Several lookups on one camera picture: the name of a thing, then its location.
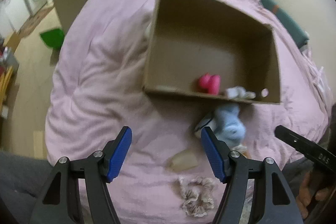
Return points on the beige lace scrunchie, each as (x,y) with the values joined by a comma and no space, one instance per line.
(197,195)

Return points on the pink rubber toy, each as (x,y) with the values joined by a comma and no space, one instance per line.
(210,83)

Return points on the person right hand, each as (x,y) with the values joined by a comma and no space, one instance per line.
(306,195)

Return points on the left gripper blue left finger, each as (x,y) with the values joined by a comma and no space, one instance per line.
(115,153)

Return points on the fluffy light blue scrunchie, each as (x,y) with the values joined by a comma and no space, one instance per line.
(228,127)

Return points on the teal headboard cushion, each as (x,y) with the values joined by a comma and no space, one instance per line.
(299,36)

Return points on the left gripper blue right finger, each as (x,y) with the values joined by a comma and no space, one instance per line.
(213,155)

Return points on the green dustpan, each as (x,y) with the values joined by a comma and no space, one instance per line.
(53,38)

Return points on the wooden drying rack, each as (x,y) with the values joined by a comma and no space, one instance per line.
(4,82)

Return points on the white kitchen cabinet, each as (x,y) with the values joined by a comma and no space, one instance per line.
(14,14)

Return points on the brown cardboard box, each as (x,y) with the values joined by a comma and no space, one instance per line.
(189,38)

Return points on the pink bed comforter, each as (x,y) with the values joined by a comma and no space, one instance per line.
(98,90)

